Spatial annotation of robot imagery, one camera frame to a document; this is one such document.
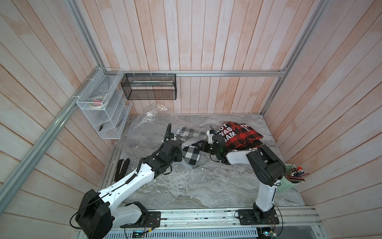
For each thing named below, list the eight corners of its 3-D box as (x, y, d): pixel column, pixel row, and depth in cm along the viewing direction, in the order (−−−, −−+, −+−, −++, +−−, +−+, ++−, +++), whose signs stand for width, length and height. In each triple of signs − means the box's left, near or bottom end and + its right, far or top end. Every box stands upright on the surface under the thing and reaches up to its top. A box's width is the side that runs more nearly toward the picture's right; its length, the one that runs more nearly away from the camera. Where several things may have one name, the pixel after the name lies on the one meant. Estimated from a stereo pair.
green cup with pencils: (271, 190, 85) (293, 174, 67) (274, 179, 89) (296, 162, 71) (281, 196, 83) (307, 182, 65) (284, 185, 87) (309, 169, 69)
